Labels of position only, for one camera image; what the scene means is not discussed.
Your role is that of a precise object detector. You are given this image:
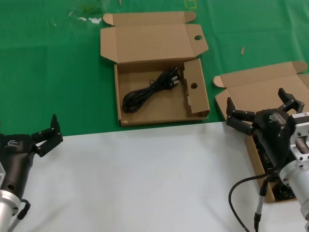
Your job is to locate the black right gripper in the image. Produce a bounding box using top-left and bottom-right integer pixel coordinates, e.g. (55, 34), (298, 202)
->
(225, 87), (306, 168)

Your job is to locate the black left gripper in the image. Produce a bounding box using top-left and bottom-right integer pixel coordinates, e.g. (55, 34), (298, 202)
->
(0, 114), (64, 198)

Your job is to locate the black power cable with plug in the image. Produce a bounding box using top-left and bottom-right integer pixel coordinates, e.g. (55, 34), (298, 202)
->
(122, 68), (181, 113)

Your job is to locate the open brown cardboard box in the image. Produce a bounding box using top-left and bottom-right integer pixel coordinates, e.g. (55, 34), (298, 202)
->
(213, 60), (309, 203)

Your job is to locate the cardboard box with holed divider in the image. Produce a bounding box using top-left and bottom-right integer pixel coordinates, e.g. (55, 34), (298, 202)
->
(99, 11), (211, 128)

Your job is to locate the green table cloth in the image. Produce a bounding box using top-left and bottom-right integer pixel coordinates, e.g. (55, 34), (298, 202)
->
(0, 0), (309, 137)

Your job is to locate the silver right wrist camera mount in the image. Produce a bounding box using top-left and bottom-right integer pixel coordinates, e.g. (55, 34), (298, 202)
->
(289, 111), (309, 168)

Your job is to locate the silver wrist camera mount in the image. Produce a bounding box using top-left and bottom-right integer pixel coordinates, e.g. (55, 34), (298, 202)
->
(0, 163), (7, 185)
(289, 111), (309, 168)

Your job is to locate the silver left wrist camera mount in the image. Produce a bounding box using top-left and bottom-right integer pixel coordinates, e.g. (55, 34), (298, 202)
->
(0, 163), (7, 185)

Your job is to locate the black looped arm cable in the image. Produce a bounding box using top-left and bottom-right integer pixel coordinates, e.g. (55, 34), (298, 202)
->
(7, 198), (31, 232)

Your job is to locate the pile of black power cables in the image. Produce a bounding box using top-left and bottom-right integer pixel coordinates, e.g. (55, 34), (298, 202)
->
(254, 136), (299, 202)

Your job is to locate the black cable with silver connector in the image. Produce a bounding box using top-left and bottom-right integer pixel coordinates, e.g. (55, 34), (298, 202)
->
(228, 166), (290, 232)

